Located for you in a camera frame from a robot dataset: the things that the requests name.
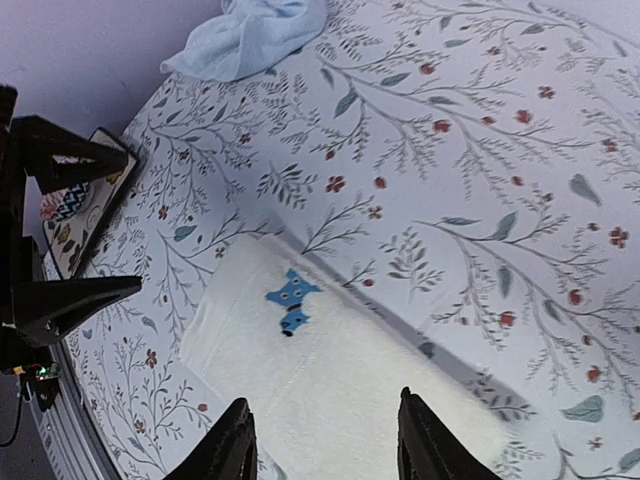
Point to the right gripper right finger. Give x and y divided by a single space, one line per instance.
427 450

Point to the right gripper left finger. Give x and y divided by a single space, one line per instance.
227 452

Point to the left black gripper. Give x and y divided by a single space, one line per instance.
43 313

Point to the cream white towel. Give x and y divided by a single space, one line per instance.
323 378

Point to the floral square plate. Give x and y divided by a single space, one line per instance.
70 242

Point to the pink patterned cupcake liner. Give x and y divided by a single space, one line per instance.
63 204

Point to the light blue crumpled cloth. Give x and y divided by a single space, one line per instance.
248 37

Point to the floral table cloth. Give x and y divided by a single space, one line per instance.
469 167

